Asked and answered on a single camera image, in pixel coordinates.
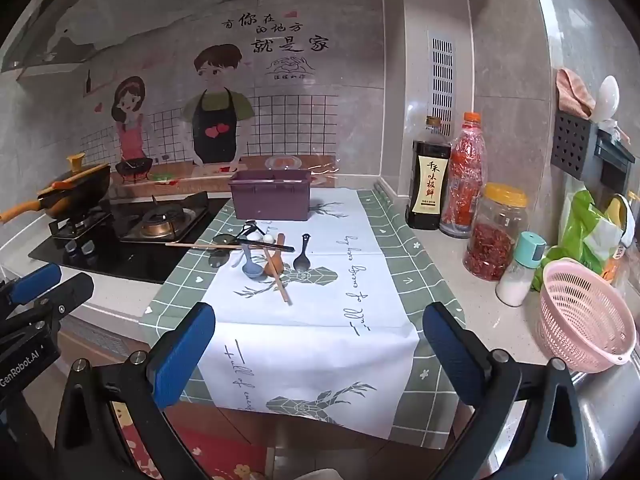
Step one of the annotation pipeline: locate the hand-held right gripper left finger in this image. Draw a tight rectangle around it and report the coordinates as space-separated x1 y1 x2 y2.
54 302 217 480

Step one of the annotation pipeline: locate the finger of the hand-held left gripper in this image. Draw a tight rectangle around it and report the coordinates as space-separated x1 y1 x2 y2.
0 263 62 307
27 273 95 321

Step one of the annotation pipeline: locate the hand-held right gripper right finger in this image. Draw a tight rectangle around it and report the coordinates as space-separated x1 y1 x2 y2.
422 302 591 480

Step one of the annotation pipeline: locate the blue plastic spoon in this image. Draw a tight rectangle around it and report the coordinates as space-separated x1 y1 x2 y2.
242 244 264 280

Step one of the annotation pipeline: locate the brown wooden spoon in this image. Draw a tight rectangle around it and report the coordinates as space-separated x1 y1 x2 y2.
265 233 287 277

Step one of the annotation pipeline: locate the black long-handled spoon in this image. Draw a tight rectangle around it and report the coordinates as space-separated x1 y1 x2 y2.
212 232 296 252

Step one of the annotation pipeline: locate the black smiley handle spoon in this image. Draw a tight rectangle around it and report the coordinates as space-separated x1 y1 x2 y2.
293 233 312 271

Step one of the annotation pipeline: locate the purple plastic utensil container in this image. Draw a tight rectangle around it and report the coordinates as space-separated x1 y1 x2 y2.
228 169 314 222

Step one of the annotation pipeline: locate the black gas stove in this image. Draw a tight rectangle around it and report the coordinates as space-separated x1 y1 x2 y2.
28 191 231 285

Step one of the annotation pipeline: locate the teal cap salt shaker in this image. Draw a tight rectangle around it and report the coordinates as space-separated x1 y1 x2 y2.
495 231 547 307

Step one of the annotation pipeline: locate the red floral floor mat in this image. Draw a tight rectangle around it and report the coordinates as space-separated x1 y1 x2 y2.
115 400 271 480

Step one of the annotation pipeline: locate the yellow lid dried chili jar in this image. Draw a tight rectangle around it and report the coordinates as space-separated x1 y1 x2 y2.
462 182 529 282

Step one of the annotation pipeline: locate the wok lid yellow knob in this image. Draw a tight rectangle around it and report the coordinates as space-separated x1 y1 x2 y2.
37 153 110 198

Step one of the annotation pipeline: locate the green white deer tablecloth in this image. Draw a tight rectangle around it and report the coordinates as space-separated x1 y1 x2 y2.
139 187 466 443

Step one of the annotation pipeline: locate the pink plastic colander basket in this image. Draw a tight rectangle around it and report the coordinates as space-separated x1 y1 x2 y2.
537 258 638 374

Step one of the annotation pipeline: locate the stainless steel sink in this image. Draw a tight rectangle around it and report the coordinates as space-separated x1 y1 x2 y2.
570 360 640 480

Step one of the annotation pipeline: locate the plastic bottle of red chilies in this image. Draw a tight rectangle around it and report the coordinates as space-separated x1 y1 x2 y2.
440 111 488 239

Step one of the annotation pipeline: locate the dark soy sauce bottle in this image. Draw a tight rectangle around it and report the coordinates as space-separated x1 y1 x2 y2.
405 116 453 231

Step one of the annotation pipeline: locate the green plastic bag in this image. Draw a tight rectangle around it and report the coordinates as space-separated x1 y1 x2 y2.
532 189 628 291

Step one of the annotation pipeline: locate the range hood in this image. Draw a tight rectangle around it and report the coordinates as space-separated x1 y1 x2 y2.
0 0 271 81

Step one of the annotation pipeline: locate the white vent grille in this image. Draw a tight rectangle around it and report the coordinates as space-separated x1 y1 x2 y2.
427 30 458 141

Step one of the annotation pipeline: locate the pink cloth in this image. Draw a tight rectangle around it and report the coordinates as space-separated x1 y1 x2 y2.
556 67 597 121

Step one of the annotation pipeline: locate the white ladle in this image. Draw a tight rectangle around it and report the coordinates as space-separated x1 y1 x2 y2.
595 75 621 123

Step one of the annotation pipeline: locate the black wok orange handle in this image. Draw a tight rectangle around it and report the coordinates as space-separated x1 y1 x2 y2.
0 162 112 224

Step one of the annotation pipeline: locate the grey wall rack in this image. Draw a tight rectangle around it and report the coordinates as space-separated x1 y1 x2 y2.
550 110 638 196

